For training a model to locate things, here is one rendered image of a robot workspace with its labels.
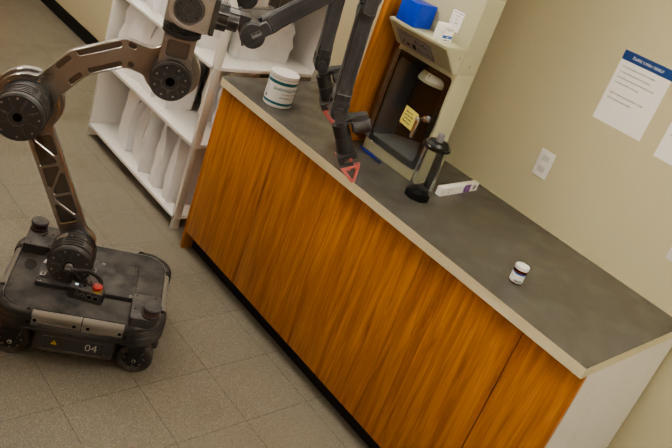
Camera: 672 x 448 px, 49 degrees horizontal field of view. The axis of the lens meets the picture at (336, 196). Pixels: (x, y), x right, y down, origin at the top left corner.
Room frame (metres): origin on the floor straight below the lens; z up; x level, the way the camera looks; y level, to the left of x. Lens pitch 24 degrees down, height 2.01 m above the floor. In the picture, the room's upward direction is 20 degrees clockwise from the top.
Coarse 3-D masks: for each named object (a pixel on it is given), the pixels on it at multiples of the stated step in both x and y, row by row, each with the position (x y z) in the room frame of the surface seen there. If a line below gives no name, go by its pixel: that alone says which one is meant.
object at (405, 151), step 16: (400, 64) 2.94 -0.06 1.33; (416, 64) 2.89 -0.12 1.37; (400, 80) 2.92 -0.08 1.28; (416, 80) 2.87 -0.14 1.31; (432, 80) 2.82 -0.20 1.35; (448, 80) 2.77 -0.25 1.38; (384, 96) 2.95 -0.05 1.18; (400, 96) 2.90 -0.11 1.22; (416, 96) 2.85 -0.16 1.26; (432, 96) 2.80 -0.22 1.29; (384, 112) 2.93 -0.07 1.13; (400, 112) 2.88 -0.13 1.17; (416, 112) 2.83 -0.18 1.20; (432, 112) 2.78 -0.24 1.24; (384, 128) 2.91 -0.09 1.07; (400, 128) 2.86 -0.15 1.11; (432, 128) 2.77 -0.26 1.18; (384, 144) 2.89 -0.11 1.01; (400, 144) 2.84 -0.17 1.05; (416, 144) 2.79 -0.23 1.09; (400, 160) 2.82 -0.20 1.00; (416, 160) 2.77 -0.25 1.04
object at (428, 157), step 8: (424, 152) 2.62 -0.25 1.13; (432, 152) 2.61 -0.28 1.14; (424, 160) 2.61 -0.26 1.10; (432, 160) 2.60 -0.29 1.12; (440, 160) 2.61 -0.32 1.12; (416, 168) 2.63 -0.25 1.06; (424, 168) 2.61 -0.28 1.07; (432, 168) 2.61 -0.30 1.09; (440, 168) 2.63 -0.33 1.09; (416, 176) 2.62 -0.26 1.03; (424, 176) 2.60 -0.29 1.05; (432, 176) 2.61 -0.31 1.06; (408, 184) 2.65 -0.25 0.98; (416, 184) 2.61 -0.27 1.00; (424, 184) 2.60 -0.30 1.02; (432, 184) 2.62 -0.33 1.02; (416, 192) 2.61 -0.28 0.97; (424, 192) 2.61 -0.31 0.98
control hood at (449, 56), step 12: (396, 24) 2.88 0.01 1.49; (396, 36) 2.94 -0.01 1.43; (420, 36) 2.78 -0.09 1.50; (432, 36) 2.79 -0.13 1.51; (432, 48) 2.76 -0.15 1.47; (444, 48) 2.70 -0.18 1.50; (456, 48) 2.73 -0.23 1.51; (444, 60) 2.74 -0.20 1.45; (456, 60) 2.74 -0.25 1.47; (456, 72) 2.76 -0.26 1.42
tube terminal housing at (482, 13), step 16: (432, 0) 2.93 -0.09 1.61; (448, 0) 2.88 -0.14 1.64; (464, 0) 2.84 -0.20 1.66; (480, 0) 2.79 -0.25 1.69; (496, 0) 2.81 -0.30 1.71; (448, 16) 2.86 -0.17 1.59; (480, 16) 2.77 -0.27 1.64; (496, 16) 2.84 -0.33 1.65; (464, 32) 2.80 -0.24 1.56; (480, 32) 2.80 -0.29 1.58; (400, 48) 2.98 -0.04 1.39; (464, 48) 2.78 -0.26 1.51; (480, 48) 2.82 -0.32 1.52; (432, 64) 2.86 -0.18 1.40; (464, 64) 2.78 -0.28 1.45; (464, 80) 2.81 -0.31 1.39; (448, 96) 2.77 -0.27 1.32; (464, 96) 2.84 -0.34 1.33; (448, 112) 2.80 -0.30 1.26; (448, 128) 2.83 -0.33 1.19; (368, 144) 2.96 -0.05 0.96; (384, 160) 2.89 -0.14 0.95
